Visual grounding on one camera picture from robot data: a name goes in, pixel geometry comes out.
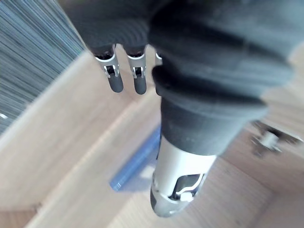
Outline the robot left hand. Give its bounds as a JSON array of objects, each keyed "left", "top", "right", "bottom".
[{"left": 60, "top": 0, "right": 304, "bottom": 218}]

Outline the small metal door hinge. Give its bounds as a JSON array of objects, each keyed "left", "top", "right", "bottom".
[{"left": 250, "top": 121, "right": 302, "bottom": 157}]

